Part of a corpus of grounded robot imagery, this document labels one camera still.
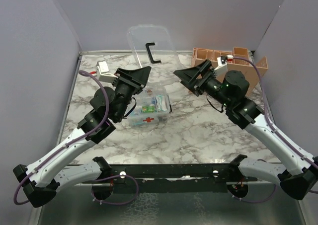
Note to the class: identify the black mounting rail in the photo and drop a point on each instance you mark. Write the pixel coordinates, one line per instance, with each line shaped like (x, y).
(172, 178)

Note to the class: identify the green medicine box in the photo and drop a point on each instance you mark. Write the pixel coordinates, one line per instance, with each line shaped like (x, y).
(148, 109)

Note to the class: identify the clear plastic kit lid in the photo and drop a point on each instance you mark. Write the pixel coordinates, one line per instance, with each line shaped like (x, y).
(151, 45)

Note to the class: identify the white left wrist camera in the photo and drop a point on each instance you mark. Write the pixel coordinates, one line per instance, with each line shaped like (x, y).
(103, 73)

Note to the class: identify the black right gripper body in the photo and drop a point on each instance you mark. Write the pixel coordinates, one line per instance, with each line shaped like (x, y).
(213, 87)

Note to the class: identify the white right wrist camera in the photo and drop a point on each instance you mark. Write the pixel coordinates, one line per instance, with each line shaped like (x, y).
(222, 66)

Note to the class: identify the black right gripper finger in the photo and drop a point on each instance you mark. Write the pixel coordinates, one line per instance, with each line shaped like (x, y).
(188, 76)
(197, 90)

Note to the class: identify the clear plastic kit box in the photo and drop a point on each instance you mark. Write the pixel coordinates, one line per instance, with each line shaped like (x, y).
(146, 118)

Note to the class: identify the clear bandage packet teal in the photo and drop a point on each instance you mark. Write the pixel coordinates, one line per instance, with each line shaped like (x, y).
(161, 103)

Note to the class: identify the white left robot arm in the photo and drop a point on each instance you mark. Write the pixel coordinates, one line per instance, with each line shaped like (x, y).
(39, 182)

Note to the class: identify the peach plastic organizer basket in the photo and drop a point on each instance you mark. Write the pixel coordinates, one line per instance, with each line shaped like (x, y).
(200, 55)

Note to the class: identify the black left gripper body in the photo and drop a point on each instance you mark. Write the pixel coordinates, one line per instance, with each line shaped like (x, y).
(125, 90)

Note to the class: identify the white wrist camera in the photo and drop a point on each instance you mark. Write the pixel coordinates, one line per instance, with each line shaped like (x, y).
(103, 73)
(222, 66)

